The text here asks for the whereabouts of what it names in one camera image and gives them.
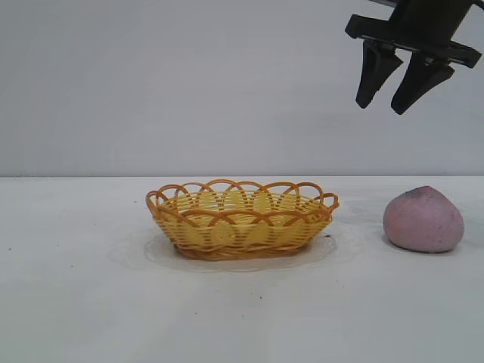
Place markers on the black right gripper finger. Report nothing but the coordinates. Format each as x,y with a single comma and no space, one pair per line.
374,73
417,85

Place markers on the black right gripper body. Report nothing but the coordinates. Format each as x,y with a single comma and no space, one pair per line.
423,26

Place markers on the pink peach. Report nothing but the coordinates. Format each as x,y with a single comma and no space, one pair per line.
423,221

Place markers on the yellow woven wicker basket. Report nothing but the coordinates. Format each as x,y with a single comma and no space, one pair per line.
242,230

